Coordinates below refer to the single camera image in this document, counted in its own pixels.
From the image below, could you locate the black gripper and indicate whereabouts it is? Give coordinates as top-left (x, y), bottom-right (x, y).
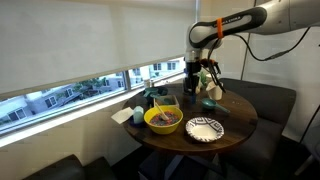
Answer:
top-left (184, 62), bottom-right (201, 96)

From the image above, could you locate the blue block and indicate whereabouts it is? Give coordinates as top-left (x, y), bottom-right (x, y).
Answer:
top-left (191, 94), bottom-right (196, 104)

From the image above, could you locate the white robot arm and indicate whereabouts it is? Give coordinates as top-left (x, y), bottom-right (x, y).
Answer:
top-left (184, 0), bottom-right (320, 96)

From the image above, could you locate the white jug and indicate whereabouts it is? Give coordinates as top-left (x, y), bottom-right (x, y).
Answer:
top-left (206, 81), bottom-right (222, 100)

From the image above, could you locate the teal measuring scoop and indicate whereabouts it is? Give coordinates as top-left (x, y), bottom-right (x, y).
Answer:
top-left (201, 98), bottom-right (229, 113)

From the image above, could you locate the dark blue bowl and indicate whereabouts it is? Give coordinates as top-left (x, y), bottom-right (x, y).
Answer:
top-left (144, 86), bottom-right (168, 97)

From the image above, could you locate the wooden spoon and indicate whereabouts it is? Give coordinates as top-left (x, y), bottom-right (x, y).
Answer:
top-left (154, 101), bottom-right (169, 121)

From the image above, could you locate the teal cup in bowl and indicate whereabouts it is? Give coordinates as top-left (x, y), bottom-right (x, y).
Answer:
top-left (144, 87), bottom-right (158, 97)

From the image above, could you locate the yellow bowl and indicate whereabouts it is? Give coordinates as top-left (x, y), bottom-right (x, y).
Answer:
top-left (144, 105), bottom-right (183, 135)

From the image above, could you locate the patterned white plate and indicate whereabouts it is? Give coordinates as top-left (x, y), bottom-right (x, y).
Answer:
top-left (185, 117), bottom-right (224, 143)

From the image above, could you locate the light green small container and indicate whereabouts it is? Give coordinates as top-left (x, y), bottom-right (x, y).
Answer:
top-left (133, 106), bottom-right (144, 124)

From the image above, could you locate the white paper napkin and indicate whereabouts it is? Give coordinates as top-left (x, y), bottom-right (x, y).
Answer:
top-left (111, 107), bottom-right (133, 124)

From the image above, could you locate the dark grey sofa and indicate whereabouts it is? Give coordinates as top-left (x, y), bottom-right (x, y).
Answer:
top-left (221, 78), bottom-right (319, 180)

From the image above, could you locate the white roller blind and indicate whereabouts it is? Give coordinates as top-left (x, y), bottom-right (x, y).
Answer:
top-left (0, 0), bottom-right (196, 97)

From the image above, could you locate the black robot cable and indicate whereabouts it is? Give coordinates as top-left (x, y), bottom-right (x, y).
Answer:
top-left (204, 26), bottom-right (313, 94)

